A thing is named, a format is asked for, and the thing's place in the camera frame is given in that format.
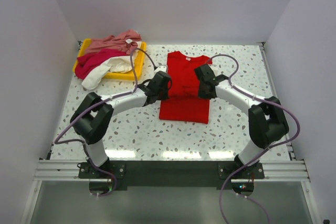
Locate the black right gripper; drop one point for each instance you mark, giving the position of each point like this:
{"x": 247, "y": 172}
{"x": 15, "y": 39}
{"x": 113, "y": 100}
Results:
{"x": 202, "y": 95}

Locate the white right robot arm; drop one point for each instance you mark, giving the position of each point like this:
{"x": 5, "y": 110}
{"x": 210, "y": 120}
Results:
{"x": 266, "y": 120}

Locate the yellow plastic tray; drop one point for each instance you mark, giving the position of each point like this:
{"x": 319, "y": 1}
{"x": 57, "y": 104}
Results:
{"x": 129, "y": 76}

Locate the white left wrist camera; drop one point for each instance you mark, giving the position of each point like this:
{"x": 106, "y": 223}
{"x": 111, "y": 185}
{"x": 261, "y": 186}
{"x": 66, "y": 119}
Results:
{"x": 163, "y": 68}

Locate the magenta t shirt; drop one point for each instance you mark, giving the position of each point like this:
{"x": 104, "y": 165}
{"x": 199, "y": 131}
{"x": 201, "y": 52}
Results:
{"x": 88, "y": 62}

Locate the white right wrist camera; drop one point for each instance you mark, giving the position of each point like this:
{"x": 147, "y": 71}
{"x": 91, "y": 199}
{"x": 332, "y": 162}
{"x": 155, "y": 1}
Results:
{"x": 214, "y": 68}

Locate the red t shirt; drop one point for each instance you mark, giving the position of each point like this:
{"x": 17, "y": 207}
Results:
{"x": 183, "y": 103}

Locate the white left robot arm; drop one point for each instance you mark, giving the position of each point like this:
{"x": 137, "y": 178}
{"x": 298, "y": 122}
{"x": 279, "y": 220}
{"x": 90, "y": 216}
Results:
{"x": 92, "y": 117}

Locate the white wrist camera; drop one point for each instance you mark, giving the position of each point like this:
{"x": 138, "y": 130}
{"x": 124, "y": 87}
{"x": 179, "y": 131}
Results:
{"x": 163, "y": 68}
{"x": 214, "y": 68}

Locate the dusty pink t shirt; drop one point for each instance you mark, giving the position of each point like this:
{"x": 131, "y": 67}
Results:
{"x": 124, "y": 42}

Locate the white t shirt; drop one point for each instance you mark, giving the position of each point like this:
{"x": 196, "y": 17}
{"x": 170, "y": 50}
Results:
{"x": 119, "y": 65}

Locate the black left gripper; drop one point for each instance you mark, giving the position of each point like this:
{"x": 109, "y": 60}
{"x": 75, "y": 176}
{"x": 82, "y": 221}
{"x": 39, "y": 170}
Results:
{"x": 165, "y": 95}

